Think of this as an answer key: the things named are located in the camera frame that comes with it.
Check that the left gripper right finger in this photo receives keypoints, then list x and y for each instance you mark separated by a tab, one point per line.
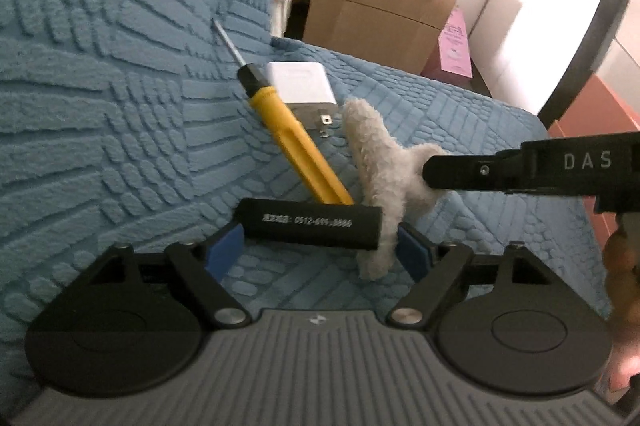
507	322

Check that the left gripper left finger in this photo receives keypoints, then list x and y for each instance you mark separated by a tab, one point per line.
133	320

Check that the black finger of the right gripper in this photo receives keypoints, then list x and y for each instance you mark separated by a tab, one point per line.
508	171

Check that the white plush hair clip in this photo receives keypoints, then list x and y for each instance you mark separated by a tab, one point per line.
390	177

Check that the black cylinder with white text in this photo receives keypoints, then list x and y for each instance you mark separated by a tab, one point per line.
349	227

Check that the yellow handled screwdriver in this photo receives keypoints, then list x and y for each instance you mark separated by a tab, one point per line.
286	131

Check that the white charger with prongs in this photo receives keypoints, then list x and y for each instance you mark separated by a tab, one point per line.
305	88

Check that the person's right hand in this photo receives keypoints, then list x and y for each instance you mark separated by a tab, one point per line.
621	262

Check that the pink cardboard box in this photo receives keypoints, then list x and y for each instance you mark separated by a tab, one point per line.
600	116

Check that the pink paper tag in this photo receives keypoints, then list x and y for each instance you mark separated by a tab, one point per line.
453	46

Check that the blue textured chair cover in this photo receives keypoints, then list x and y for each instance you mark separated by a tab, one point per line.
123	121

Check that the white chair with black frame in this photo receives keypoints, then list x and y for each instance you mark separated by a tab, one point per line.
560	16

